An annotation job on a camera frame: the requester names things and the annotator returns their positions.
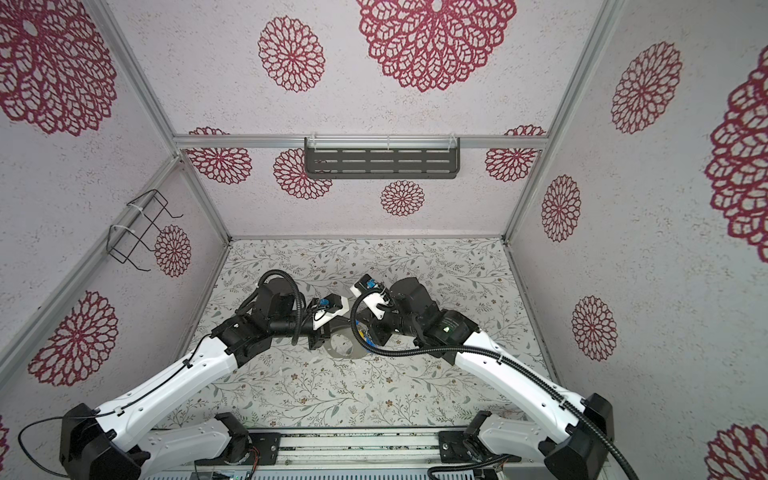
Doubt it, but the black wire wall rack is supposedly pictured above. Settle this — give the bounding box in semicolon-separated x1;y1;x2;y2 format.
104;189;183;273

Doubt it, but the black corrugated right cable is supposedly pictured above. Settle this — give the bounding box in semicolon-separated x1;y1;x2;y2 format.
349;286;640;480

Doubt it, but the thin black left cable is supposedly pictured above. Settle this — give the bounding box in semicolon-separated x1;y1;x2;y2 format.
16;335;211;479

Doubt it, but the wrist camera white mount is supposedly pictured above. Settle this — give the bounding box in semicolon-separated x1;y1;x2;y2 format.
311;294;350;330
350;274;394;320

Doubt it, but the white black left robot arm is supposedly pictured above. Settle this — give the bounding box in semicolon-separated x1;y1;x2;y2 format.
59;278;350;479

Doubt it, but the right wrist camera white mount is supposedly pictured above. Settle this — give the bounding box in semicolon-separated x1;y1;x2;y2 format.
350;274;394;320

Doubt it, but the black corrugated left cable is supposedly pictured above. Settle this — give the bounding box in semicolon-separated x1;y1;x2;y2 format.
236;269;306;347

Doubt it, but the black corrugated cable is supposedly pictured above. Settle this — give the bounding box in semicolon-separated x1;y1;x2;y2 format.
236;269;306;347
349;286;640;480

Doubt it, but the dark grey wall shelf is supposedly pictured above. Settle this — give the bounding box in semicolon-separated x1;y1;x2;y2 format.
304;137;461;180

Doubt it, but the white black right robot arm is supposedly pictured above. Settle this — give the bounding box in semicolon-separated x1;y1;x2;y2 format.
350;275;614;479

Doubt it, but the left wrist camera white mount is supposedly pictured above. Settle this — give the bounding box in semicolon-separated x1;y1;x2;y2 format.
311;294;350;330

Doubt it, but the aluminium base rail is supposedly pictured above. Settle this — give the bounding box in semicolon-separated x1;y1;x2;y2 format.
149;427;601;480

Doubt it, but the blue key tag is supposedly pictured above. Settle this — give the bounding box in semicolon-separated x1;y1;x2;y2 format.
356;323;376;347

